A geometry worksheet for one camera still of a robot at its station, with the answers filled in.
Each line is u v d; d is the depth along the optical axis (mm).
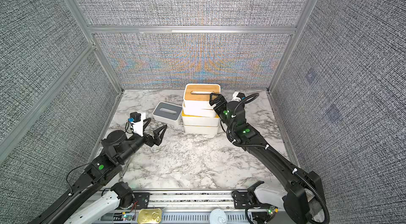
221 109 664
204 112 770
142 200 738
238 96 683
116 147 488
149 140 586
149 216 663
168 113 1062
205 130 954
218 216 651
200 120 874
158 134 596
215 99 660
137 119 554
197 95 790
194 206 731
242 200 731
